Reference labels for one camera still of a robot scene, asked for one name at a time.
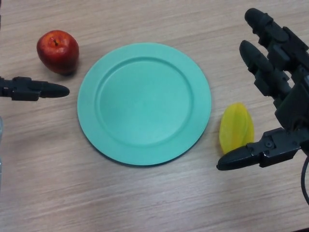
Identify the red apple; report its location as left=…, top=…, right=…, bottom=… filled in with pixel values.
left=36, top=29, right=80, bottom=75

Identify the green round plate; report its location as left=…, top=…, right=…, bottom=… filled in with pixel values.
left=77, top=43, right=212, bottom=167

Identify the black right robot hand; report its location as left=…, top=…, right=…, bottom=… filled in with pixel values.
left=216, top=8, right=309, bottom=171

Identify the yellow starfruit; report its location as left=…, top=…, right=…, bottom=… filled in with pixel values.
left=219, top=102, right=255, bottom=155

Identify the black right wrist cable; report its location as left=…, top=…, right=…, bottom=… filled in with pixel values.
left=300, top=154, right=309, bottom=201

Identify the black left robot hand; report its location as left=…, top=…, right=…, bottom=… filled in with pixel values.
left=0, top=76, right=70, bottom=102

